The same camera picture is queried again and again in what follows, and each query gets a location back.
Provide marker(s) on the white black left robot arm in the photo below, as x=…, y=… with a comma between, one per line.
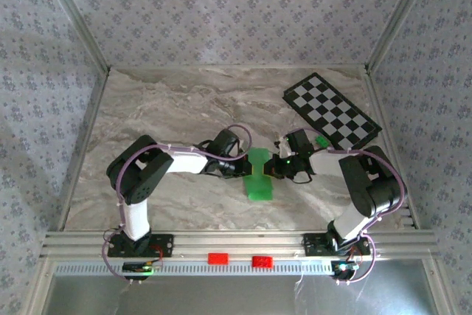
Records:
x=184, y=163

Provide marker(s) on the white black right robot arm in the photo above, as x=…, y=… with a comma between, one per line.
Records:
x=372, y=182

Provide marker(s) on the grey sheet metal panel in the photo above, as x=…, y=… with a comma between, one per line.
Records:
x=221, y=296

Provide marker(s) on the green toy brick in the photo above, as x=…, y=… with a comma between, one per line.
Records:
x=322, y=141

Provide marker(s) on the black white checkerboard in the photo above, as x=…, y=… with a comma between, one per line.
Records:
x=324, y=101

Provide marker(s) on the red plastic block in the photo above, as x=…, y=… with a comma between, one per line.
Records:
x=262, y=261
x=217, y=258

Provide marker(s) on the aluminium front rail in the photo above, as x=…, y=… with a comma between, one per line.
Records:
x=239, y=243

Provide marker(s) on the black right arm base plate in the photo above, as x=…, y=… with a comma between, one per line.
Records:
x=313, y=245

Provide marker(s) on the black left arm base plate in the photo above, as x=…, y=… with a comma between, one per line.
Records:
x=162, y=245

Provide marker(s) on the aluminium table side rail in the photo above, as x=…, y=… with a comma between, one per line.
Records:
x=374, y=90
x=91, y=123

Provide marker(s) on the aluminium corner post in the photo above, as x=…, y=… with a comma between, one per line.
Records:
x=399, y=16
x=79, y=21

